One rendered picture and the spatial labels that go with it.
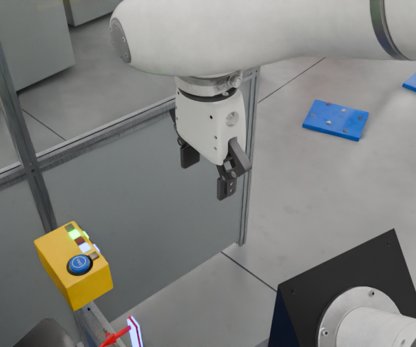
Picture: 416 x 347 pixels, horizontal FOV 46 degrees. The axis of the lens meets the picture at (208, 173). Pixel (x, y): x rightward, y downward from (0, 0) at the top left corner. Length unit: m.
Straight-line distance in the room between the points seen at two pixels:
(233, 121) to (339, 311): 0.46
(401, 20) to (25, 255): 1.47
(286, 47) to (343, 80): 3.32
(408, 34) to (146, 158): 1.40
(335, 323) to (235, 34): 0.64
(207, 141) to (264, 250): 1.86
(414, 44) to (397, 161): 2.77
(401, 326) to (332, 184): 2.04
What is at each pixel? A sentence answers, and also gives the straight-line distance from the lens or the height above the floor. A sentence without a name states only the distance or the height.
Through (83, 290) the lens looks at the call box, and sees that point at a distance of 1.09.
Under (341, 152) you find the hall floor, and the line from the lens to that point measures 3.08.
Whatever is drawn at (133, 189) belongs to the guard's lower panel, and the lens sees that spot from 1.73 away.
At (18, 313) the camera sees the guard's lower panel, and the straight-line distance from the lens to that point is 1.86.
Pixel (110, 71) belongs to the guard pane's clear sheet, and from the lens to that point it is 1.45.
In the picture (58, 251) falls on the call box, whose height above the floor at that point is 1.07.
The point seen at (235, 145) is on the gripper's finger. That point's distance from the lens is 0.63.
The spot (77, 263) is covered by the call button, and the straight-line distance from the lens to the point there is 1.08.
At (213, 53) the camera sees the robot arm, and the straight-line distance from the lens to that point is 0.44.
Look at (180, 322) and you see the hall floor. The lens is 2.23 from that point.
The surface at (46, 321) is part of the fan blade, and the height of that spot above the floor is 1.19.
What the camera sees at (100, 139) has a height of 0.98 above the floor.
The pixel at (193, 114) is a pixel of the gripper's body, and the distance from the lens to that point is 0.63.
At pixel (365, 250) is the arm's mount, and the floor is 1.18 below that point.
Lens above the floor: 1.91
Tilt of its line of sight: 43 degrees down
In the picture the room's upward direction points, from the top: straight up
